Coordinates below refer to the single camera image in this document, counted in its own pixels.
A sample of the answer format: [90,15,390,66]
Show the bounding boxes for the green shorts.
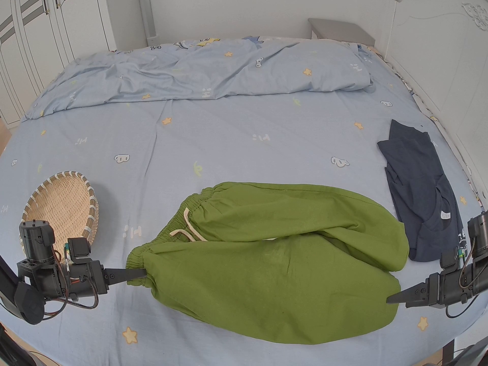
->
[127,181,409,346]

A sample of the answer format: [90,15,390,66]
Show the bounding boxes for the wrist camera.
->
[440,246,465,270]
[65,238,94,267]

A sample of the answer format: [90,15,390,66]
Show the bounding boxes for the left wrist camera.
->
[65,238,94,267]

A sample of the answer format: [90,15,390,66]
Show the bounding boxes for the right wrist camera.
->
[440,246,465,270]

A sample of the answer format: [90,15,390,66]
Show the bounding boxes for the round woven basket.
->
[19,171,100,258]

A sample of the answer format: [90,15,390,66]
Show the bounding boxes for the grey bedside table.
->
[308,18,378,48]

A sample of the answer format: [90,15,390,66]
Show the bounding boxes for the white wardrobe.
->
[0,0,117,129]

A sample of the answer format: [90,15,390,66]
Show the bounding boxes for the pale blue quilt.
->
[21,37,376,121]

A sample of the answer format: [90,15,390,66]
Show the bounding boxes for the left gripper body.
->
[69,261,112,298]

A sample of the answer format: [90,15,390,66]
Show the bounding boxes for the dark blue T-shirt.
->
[377,119,469,262]

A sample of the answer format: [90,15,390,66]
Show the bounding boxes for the black cable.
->
[445,295,477,318]
[42,290,100,321]

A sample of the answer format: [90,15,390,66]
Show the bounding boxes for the bed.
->
[0,0,488,366]

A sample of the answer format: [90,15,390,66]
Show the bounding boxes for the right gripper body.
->
[425,268,465,308]

